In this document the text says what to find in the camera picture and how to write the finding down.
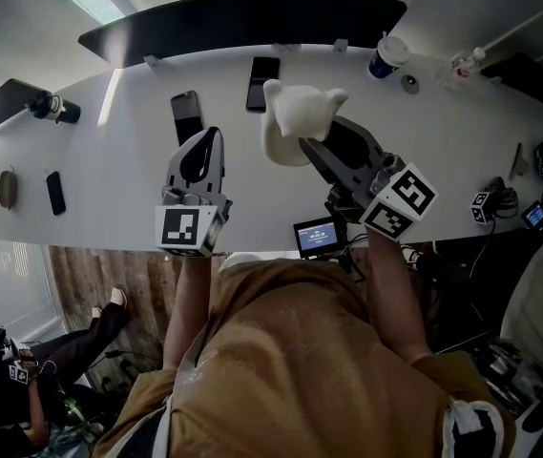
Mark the short black desk divider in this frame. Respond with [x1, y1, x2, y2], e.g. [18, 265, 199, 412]
[479, 52, 543, 115]

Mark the person's left forearm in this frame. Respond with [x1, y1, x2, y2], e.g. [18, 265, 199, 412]
[162, 250, 225, 372]

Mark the white and black shoe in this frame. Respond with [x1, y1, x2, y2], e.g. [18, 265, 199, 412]
[401, 244, 426, 265]

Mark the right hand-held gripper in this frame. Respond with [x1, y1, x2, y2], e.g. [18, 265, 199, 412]
[299, 115, 439, 243]

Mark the blue and white paper cup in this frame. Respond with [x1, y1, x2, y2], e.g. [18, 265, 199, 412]
[367, 31, 412, 81]

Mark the small device with blue screen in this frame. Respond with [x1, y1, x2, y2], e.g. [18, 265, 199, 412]
[520, 199, 543, 232]

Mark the grey flat tool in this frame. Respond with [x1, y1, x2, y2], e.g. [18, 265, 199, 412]
[508, 141, 531, 181]

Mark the person's right forearm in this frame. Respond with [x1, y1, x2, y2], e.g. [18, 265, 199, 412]
[365, 225, 433, 364]

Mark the small monitor with blue screen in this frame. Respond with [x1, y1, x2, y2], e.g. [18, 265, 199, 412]
[292, 216, 341, 260]

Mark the black and white camera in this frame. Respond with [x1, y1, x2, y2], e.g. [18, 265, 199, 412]
[24, 89, 82, 126]

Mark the brown leaf-shaped object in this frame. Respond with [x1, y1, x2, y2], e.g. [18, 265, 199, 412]
[0, 165, 19, 212]

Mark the long black desk divider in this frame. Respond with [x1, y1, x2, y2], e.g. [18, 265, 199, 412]
[77, 0, 408, 69]

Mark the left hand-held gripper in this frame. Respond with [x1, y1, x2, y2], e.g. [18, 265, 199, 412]
[155, 127, 233, 259]

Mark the small black smartphone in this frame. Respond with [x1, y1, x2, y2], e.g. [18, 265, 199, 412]
[45, 170, 68, 218]

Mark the brown shirt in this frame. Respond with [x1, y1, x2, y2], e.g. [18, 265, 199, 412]
[92, 258, 518, 458]

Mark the white animal figure object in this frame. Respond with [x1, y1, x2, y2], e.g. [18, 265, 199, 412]
[260, 78, 350, 168]

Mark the clear plastic bottle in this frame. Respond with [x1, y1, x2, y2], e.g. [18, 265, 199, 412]
[450, 46, 488, 80]

